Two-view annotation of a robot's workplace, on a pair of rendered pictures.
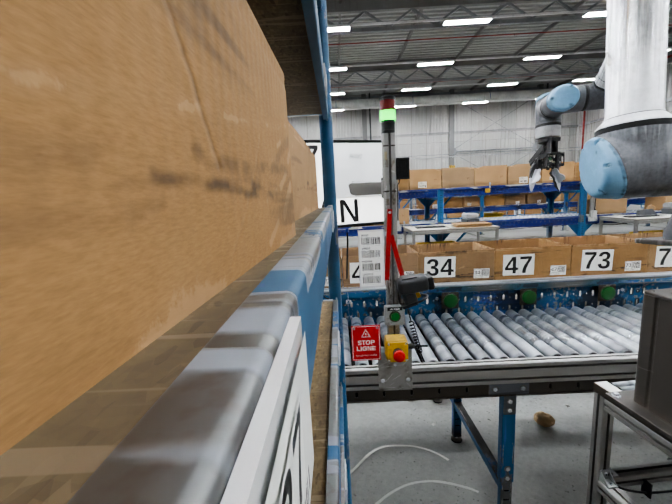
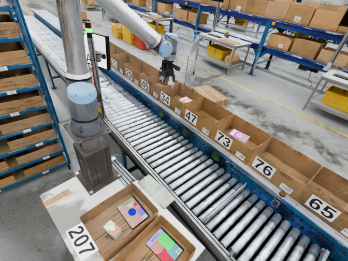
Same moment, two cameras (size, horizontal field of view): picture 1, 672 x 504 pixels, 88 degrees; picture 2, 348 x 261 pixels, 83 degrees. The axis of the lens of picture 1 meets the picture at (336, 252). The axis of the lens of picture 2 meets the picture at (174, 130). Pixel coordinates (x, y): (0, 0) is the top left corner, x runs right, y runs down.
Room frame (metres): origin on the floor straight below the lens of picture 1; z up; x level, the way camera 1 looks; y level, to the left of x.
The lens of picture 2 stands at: (0.52, -1.94, 2.01)
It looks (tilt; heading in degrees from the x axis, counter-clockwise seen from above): 38 degrees down; 45
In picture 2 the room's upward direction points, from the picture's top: 7 degrees clockwise
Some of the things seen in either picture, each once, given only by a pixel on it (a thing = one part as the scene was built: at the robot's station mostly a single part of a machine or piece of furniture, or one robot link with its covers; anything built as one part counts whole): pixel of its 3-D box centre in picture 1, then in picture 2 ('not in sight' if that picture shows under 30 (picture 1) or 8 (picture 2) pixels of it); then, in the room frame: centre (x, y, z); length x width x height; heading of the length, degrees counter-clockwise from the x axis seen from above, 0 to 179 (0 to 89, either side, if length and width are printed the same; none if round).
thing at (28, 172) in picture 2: not in sight; (41, 157); (0.51, 0.19, 0.19); 0.40 x 0.30 x 0.10; 1
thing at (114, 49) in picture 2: not in sight; (113, 55); (1.90, 0.95, 0.96); 0.39 x 0.29 x 0.17; 89
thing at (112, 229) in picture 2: not in sight; (112, 229); (0.68, -1.35, 0.78); 0.10 x 0.06 x 0.05; 104
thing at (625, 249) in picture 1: (589, 254); (239, 137); (1.87, -1.40, 0.96); 0.39 x 0.29 x 0.17; 89
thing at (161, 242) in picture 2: not in sight; (164, 246); (0.88, -1.62, 0.76); 0.19 x 0.14 x 0.02; 98
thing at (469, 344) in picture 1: (462, 336); (141, 126); (1.43, -0.53, 0.72); 0.52 x 0.05 x 0.05; 179
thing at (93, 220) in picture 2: not in sight; (120, 217); (0.76, -1.33, 0.80); 0.38 x 0.28 x 0.10; 3
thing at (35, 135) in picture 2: not in sight; (30, 131); (0.52, 0.19, 0.59); 0.40 x 0.30 x 0.10; 177
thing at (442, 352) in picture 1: (432, 337); (134, 120); (1.43, -0.40, 0.72); 0.52 x 0.05 x 0.05; 179
